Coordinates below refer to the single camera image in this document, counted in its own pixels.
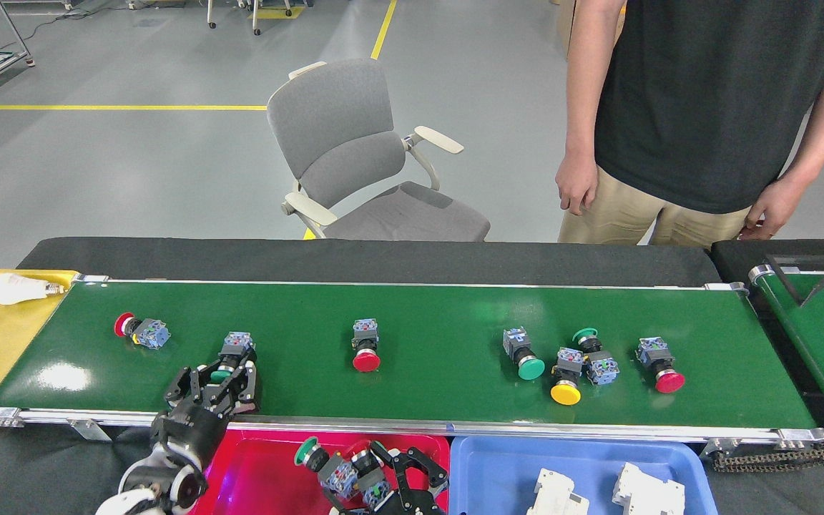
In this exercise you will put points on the person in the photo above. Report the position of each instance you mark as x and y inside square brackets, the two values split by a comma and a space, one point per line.
[705, 93]

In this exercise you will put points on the red plastic tray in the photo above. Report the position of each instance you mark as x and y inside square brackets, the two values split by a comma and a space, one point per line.
[262, 479]

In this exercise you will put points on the person's right hand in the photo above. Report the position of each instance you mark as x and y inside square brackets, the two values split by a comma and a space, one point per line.
[576, 179]

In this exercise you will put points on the black angle guide frame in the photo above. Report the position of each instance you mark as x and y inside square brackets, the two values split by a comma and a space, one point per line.
[780, 279]

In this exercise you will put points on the person's left hand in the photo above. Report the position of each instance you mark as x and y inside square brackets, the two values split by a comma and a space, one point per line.
[777, 207]

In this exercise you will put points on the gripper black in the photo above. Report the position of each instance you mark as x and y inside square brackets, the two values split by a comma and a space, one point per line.
[187, 429]

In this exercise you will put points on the white circuit breaker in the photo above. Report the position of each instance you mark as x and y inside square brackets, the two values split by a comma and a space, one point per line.
[555, 493]
[646, 490]

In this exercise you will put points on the person's right forearm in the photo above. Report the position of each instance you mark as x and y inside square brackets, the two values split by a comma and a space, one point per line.
[591, 93]

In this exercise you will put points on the white light bulb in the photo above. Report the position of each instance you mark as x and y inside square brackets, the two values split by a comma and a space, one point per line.
[15, 289]

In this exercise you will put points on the grey office chair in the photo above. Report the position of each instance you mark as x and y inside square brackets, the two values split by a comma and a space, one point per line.
[330, 107]

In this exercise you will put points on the yellow mushroom push button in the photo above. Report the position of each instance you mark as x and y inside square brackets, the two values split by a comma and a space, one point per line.
[565, 393]

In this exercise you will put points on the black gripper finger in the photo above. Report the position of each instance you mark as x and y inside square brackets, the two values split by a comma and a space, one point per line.
[432, 476]
[396, 479]

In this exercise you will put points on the blue plastic tray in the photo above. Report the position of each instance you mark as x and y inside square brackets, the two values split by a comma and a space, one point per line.
[498, 479]

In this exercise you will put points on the white wheeled stand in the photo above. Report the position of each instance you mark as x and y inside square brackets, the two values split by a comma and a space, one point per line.
[254, 20]

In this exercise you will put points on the person's left forearm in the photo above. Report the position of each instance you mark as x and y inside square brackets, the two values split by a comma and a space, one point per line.
[823, 121]

